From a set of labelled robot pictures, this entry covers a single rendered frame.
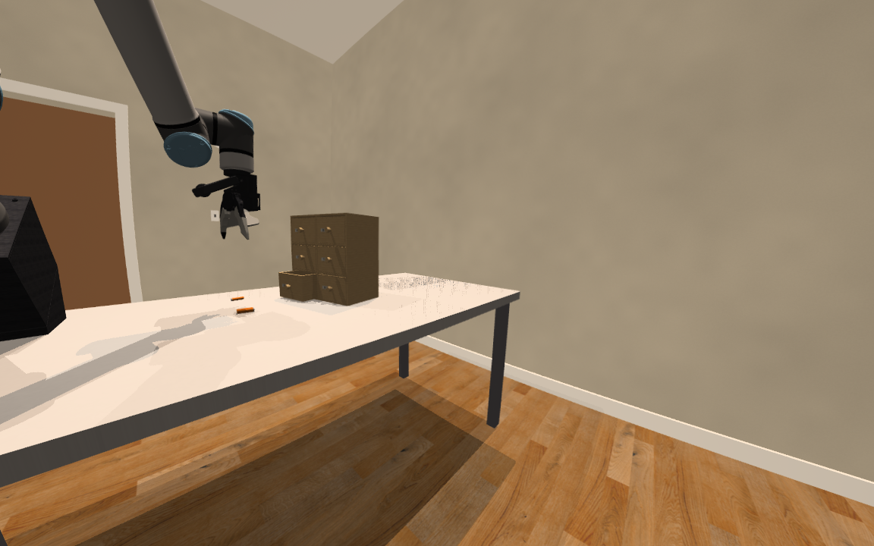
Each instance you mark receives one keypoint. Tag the dark brown wooden drawer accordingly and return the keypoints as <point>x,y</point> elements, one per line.
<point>331,229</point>
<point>298,285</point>
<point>304,257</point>
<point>306,228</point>
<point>336,263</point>
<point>334,283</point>

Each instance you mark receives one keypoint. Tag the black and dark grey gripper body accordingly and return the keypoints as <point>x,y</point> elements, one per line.
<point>243,189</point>

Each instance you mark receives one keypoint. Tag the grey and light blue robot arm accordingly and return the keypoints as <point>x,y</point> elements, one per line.
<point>138,33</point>

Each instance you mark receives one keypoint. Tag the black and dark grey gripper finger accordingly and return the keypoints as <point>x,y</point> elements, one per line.
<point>227,220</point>
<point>243,217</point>

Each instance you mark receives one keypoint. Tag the wooden chest of drawers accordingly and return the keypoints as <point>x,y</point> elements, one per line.
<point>361,255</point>

